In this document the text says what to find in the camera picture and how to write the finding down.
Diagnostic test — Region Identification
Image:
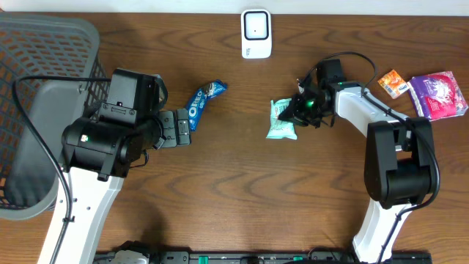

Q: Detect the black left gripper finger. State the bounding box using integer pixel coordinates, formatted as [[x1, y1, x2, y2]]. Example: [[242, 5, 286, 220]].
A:
[[176, 109, 191, 146], [158, 111, 177, 148]]

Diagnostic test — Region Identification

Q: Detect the blue Oreo cookie pack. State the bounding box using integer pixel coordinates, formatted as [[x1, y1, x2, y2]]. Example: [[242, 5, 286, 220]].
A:
[[185, 80, 228, 131]]

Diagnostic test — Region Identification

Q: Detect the teal snack packet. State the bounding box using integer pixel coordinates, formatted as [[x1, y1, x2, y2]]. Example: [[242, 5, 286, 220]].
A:
[[266, 99, 298, 140]]

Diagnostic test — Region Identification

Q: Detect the orange small snack box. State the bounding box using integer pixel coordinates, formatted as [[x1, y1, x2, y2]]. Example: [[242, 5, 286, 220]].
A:
[[377, 70, 410, 99]]

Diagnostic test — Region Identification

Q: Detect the red purple snack pack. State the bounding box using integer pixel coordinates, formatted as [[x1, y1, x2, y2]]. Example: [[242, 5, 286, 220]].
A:
[[407, 71, 468, 121]]

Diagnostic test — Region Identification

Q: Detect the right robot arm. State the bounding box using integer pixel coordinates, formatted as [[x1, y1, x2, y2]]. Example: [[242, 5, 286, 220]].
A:
[[278, 81, 440, 263]]

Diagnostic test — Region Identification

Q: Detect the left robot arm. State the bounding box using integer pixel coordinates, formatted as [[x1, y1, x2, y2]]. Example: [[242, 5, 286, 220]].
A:
[[38, 167, 124, 263]]

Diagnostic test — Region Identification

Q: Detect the grey plastic shopping basket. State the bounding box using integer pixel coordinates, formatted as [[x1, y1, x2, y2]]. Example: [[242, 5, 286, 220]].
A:
[[1, 12, 109, 220]]

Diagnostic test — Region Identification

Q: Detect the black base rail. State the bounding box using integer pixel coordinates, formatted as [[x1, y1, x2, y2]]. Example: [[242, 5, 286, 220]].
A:
[[93, 240, 434, 264]]

